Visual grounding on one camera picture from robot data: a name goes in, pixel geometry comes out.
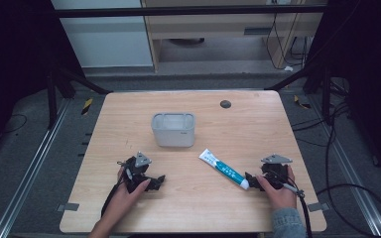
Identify aluminium floor rail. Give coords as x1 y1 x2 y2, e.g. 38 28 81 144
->
307 95 381 238
0 98 71 238

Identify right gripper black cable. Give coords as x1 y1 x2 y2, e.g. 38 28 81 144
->
277 172 314 238

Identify person's left hand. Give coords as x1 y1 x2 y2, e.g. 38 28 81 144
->
106 167 152 220

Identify black horizontal frame bar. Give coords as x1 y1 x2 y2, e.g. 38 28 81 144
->
54 4 327 19

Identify wooden desk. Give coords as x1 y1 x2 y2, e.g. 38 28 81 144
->
141 0 326 72

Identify black metal stand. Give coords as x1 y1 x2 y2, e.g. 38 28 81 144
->
45 62 113 131
263 60 336 126

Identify white plastic container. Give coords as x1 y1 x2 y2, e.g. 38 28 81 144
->
150 112 196 149

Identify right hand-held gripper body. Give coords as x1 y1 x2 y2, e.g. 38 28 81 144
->
260 153 294 191

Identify person's right hand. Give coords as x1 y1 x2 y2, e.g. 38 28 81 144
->
255 165 298 210

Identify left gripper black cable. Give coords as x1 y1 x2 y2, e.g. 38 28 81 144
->
100 160 134 218

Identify yellow black tape strip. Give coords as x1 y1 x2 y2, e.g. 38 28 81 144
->
293 94 312 110
80 97 94 116

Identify black curtain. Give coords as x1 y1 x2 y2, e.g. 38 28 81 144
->
0 0 87 163
306 0 381 186

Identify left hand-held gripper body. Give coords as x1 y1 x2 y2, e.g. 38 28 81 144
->
122 151 153 194

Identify white cabinet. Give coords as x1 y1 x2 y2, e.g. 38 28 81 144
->
51 0 154 69

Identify white and teal toothpaste tube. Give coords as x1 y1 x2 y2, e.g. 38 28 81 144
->
197 148 251 191

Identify black floor cable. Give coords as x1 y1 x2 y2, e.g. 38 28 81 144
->
291 77 381 238

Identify grey tape piece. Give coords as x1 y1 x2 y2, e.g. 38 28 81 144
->
307 201 330 213
56 202 80 213

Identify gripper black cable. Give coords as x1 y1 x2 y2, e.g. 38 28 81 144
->
277 172 314 238
100 160 134 218

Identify black hanging cables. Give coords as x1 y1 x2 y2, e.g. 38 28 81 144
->
265 12 312 71

